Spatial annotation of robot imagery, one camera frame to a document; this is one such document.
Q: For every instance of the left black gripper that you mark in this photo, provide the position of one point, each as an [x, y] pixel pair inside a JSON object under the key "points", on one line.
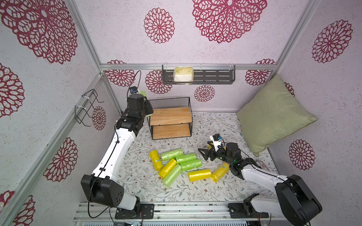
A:
{"points": [[146, 104]]}

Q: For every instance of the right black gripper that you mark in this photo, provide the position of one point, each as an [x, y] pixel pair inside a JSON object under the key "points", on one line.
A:
{"points": [[214, 153]]}

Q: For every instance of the black wire wooden shelf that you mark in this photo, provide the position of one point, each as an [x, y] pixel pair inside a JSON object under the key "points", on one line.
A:
{"points": [[172, 118]]}

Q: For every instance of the green trash bag roll top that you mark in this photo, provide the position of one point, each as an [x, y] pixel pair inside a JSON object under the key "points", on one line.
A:
{"points": [[171, 154]]}

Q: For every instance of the pale green trash bag roll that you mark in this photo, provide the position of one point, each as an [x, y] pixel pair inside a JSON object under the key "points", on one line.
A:
{"points": [[172, 176]]}

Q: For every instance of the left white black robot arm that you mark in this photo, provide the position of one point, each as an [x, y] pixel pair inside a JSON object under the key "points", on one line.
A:
{"points": [[101, 186]]}

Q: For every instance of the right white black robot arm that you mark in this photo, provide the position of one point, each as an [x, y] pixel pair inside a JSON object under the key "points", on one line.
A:
{"points": [[294, 200]]}

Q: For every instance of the yellow trash bag roll far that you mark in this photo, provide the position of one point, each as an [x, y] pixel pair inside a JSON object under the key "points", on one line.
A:
{"points": [[209, 146]]}

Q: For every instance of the yellow trash bag roll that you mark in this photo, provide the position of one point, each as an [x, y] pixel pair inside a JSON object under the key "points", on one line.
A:
{"points": [[209, 146], [220, 172], [199, 175], [156, 160]]}

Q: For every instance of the yellow trash bag roll centre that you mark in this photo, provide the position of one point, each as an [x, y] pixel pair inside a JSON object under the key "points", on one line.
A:
{"points": [[199, 175]]}

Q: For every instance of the yellow trash bag roll right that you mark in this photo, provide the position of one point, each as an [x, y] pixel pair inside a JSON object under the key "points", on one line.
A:
{"points": [[220, 172]]}

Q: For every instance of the yellow trash bag roll diagonal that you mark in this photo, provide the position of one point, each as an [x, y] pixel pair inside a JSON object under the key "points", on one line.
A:
{"points": [[167, 169]]}

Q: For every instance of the yellow trash bag roll left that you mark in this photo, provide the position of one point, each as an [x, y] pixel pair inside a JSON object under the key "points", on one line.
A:
{"points": [[156, 160]]}

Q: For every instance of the white sponge block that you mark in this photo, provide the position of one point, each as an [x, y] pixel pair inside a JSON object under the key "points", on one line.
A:
{"points": [[183, 74]]}

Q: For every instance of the green cushion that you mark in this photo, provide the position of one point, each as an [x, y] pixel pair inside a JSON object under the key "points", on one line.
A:
{"points": [[272, 115]]}

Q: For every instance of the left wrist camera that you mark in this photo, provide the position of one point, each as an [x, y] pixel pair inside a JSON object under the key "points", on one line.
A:
{"points": [[133, 90]]}

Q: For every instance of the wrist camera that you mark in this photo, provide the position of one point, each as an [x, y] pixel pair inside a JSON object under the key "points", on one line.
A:
{"points": [[217, 143], [133, 90]]}

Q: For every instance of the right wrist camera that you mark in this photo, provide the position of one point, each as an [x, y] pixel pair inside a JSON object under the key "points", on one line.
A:
{"points": [[217, 143]]}

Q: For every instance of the black wire wall hook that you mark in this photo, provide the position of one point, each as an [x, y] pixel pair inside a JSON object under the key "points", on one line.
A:
{"points": [[81, 111]]}

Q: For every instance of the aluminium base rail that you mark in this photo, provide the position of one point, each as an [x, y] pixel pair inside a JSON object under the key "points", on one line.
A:
{"points": [[171, 211]]}

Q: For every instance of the grey wall metal rack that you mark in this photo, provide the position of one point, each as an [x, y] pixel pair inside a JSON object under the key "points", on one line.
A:
{"points": [[218, 76]]}

